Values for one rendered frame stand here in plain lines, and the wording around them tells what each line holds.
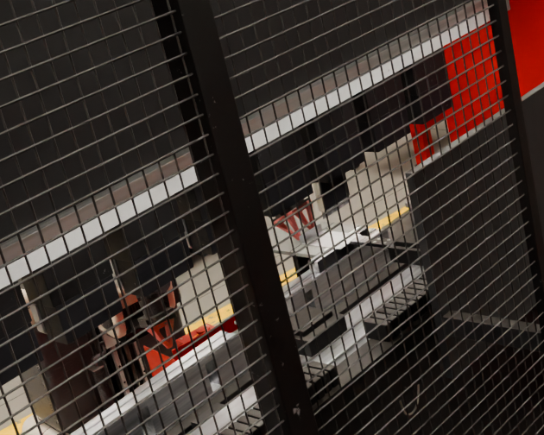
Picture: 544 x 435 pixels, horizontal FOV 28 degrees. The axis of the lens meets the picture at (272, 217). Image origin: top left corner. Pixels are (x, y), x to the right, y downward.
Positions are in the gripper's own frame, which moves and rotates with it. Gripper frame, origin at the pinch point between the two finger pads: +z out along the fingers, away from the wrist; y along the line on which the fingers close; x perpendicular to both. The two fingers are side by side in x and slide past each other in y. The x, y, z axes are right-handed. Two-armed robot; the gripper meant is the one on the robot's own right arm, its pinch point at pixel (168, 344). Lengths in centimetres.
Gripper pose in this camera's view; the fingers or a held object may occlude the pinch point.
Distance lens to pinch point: 285.3
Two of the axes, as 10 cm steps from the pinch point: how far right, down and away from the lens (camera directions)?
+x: 7.6, -3.8, 5.2
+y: 5.2, -1.1, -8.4
